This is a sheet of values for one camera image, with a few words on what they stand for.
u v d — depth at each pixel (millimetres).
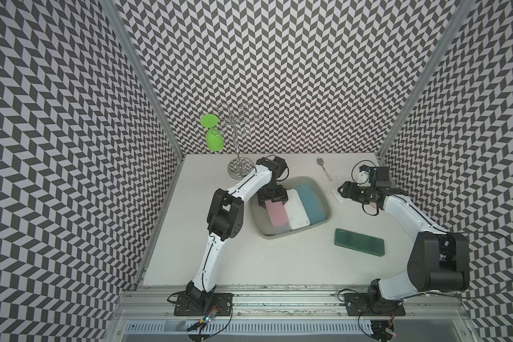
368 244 865
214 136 984
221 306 728
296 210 940
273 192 833
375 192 651
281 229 898
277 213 923
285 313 722
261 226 898
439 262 429
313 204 987
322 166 1151
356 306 724
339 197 846
